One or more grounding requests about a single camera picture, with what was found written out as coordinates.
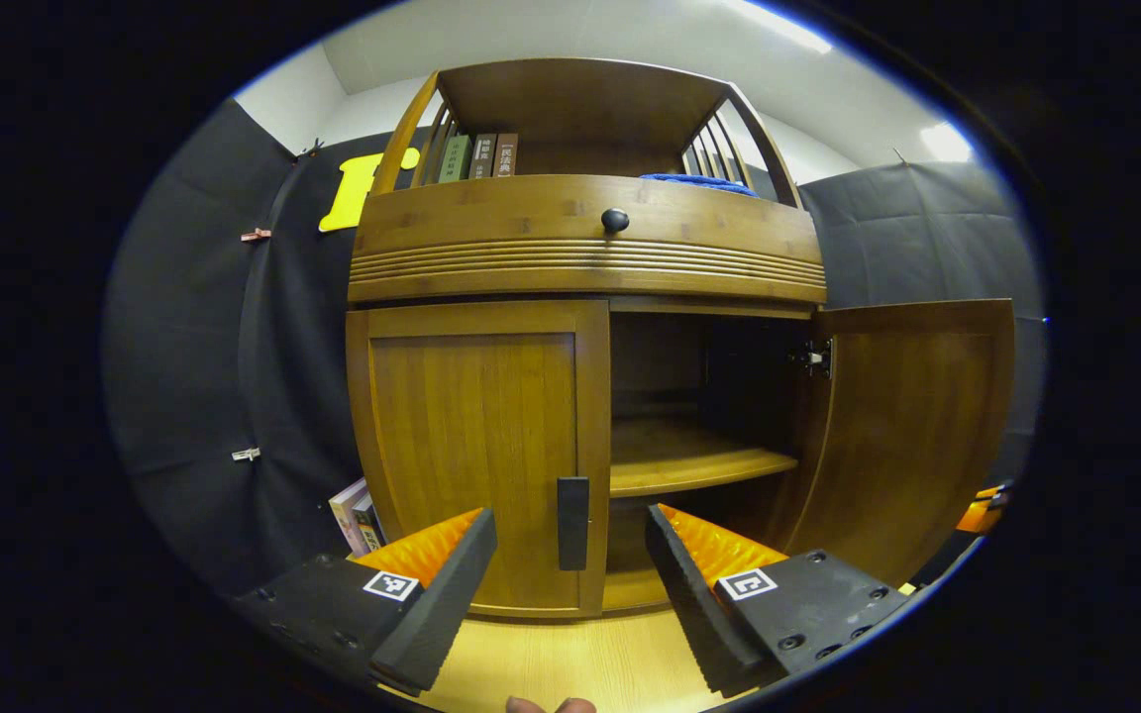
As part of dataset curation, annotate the dark magazine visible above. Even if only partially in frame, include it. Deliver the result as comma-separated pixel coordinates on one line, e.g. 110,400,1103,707
353,495,388,553

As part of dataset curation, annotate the black door handle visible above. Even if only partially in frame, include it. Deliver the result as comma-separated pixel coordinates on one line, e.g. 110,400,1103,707
558,477,590,571

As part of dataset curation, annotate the wooden inner shelf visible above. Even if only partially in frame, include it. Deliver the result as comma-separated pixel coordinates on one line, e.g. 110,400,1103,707
610,416,799,498

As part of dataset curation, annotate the green book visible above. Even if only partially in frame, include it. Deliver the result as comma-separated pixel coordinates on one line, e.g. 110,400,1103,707
437,135,473,184

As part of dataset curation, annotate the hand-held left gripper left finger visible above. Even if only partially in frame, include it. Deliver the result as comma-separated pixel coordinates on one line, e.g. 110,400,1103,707
234,507,499,694

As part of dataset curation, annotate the ridged wooden drawer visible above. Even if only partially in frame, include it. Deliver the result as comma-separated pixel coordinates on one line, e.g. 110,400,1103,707
348,174,827,305

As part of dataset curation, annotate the pale magazine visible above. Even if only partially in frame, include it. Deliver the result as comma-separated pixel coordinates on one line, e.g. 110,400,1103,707
328,478,373,558

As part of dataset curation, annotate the blue folded towel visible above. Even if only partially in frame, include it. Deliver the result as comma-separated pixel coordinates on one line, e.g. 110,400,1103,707
640,173,758,197

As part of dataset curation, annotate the wooden double-door shoe cabinet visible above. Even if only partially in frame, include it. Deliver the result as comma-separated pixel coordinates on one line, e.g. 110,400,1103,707
345,56,1017,620

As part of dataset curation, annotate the black backdrop cloth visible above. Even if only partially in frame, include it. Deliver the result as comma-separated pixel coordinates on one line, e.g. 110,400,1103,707
103,99,1045,595

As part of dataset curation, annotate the small ceiling light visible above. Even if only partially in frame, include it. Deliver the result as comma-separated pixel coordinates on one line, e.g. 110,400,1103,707
919,121,975,164

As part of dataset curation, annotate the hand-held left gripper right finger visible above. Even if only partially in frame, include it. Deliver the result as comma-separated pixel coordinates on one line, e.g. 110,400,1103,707
645,503,918,697

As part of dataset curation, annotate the wooden shoe cabinet door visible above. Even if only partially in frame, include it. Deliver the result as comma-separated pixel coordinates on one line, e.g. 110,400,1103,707
346,300,613,620
774,299,1017,587

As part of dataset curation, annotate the metal door hinge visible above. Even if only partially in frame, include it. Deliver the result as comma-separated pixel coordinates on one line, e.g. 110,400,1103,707
790,337,835,381

